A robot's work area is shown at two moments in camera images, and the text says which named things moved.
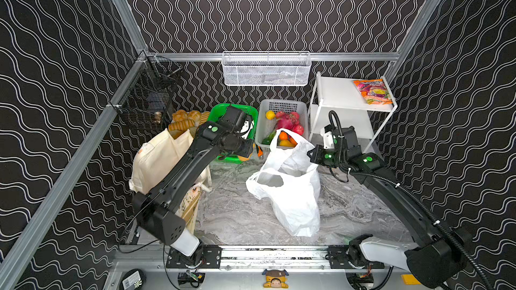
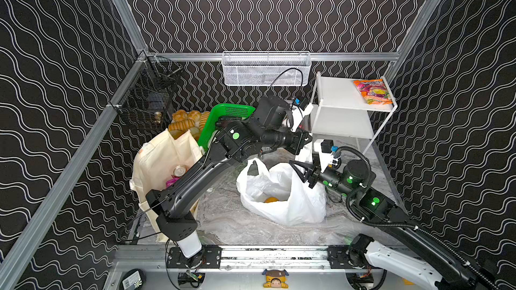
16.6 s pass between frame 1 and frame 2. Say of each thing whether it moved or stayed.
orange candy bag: stayed
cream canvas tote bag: stayed
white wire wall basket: stayed
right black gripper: moved
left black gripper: moved
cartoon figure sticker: stayed
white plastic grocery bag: moved
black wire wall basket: stayed
